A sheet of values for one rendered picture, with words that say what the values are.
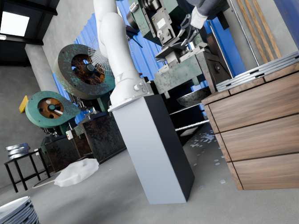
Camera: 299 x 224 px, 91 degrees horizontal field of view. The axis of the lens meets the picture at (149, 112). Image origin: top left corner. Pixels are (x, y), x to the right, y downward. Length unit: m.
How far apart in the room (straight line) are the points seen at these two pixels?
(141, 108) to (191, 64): 0.65
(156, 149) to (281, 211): 0.40
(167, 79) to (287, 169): 0.90
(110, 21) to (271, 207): 0.82
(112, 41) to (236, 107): 0.54
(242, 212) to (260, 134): 0.24
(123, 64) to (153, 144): 0.37
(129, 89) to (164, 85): 0.67
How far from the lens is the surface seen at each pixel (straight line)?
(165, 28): 1.45
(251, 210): 0.60
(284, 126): 0.58
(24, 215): 0.76
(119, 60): 0.70
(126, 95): 0.58
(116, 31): 0.70
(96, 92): 2.29
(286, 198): 0.63
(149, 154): 0.64
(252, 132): 0.58
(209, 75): 1.04
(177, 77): 1.18
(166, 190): 0.69
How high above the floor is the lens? 0.37
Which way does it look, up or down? 1 degrees up
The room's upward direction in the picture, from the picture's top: 22 degrees counter-clockwise
